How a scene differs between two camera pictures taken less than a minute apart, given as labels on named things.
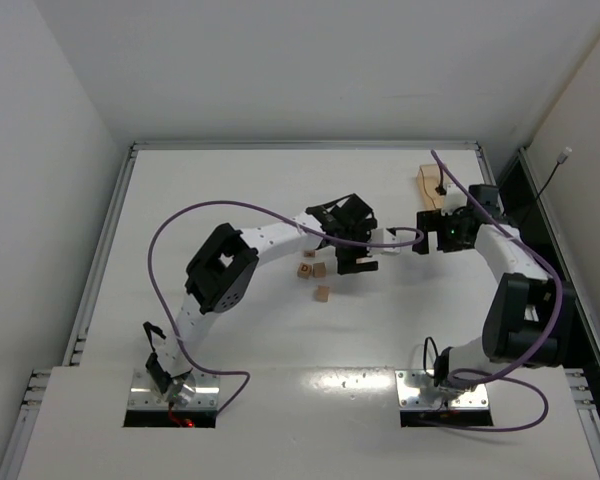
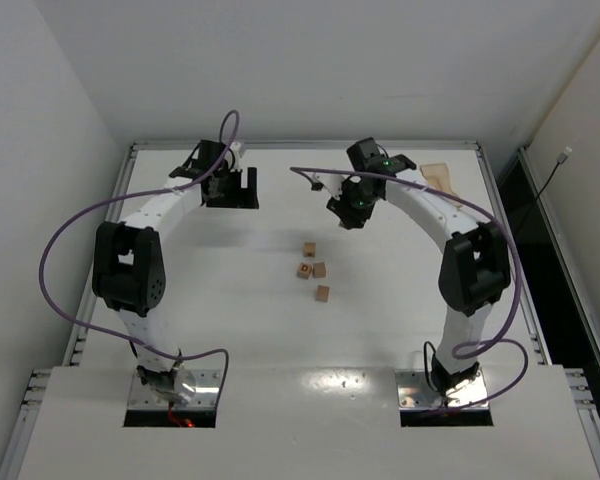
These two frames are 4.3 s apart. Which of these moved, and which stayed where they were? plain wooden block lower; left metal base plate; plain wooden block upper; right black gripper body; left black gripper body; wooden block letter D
Moved: right black gripper body; left black gripper body
Stayed: wooden block letter D; left metal base plate; plain wooden block lower; plain wooden block upper
